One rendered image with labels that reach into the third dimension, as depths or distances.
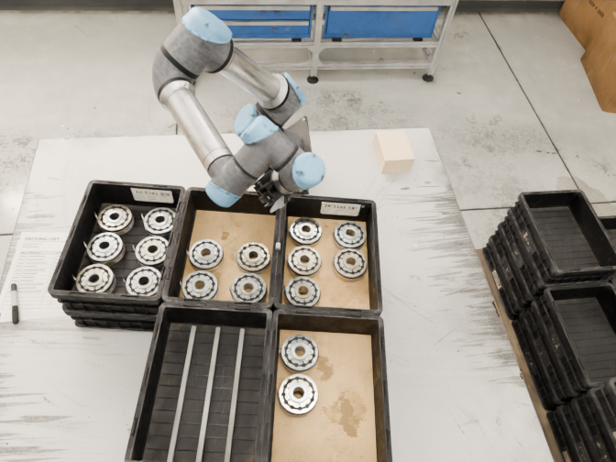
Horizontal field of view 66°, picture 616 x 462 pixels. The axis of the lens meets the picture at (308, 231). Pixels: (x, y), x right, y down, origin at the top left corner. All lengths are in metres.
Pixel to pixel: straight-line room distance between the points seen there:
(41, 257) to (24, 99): 1.89
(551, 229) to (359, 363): 1.24
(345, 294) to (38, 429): 0.91
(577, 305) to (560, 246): 0.26
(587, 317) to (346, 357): 1.23
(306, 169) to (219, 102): 2.26
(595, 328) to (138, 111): 2.72
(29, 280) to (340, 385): 1.04
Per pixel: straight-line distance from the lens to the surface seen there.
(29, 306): 1.72
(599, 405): 2.02
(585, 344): 2.24
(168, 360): 1.38
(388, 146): 1.94
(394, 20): 3.31
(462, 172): 3.07
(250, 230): 1.55
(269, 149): 1.04
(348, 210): 1.55
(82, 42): 3.92
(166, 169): 1.92
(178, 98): 1.26
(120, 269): 1.54
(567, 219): 2.41
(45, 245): 1.83
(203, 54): 1.30
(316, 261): 1.46
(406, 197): 1.88
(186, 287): 1.43
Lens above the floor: 2.11
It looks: 55 degrees down
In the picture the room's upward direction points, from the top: 8 degrees clockwise
